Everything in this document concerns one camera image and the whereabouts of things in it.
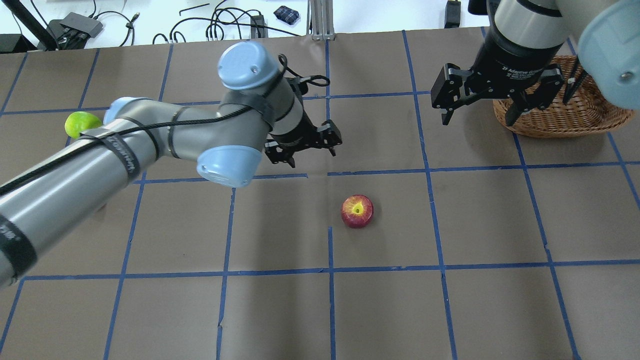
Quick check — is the black power adapter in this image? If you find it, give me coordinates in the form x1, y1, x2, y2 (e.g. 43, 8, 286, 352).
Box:
443, 0, 462, 29

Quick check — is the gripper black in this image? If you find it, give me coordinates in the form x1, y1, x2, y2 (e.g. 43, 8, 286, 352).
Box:
430, 35, 564, 126
264, 120, 343, 168

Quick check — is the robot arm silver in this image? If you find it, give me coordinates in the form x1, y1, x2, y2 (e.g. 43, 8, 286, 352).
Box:
430, 0, 640, 126
0, 40, 343, 288

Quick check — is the green apple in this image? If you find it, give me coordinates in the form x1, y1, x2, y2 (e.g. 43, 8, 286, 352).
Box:
64, 111, 103, 140

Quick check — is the oval wicker basket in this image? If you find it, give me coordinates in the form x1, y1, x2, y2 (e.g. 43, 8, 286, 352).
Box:
507, 74, 639, 139

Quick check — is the red yellow apple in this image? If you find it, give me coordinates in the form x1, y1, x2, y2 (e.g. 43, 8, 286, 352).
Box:
340, 194, 375, 229

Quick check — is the aluminium frame post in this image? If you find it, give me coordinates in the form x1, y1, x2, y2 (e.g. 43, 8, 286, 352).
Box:
307, 0, 336, 41

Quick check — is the black usb hub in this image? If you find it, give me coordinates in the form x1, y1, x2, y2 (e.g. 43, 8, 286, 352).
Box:
46, 12, 105, 50

